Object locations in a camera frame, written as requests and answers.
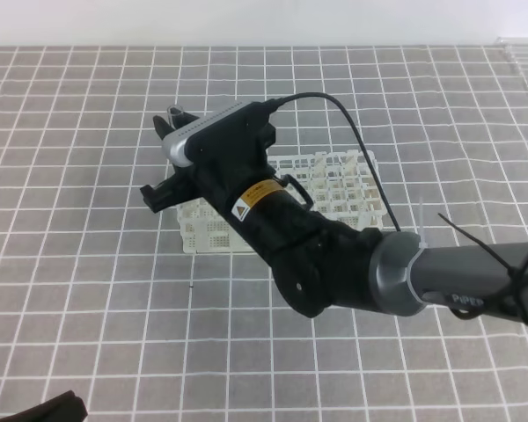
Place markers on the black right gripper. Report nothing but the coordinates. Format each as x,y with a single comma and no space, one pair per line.
238,165

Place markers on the white plastic test tube rack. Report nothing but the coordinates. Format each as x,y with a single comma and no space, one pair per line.
340,185

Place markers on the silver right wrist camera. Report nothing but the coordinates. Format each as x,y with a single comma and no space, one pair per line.
225,135

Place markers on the clear glass test tube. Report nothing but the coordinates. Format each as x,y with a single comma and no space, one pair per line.
176,116

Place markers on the grey white-grid tablecloth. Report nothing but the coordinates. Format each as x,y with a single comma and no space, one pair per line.
98,297

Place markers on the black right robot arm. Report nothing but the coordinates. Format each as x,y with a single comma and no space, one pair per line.
317,263

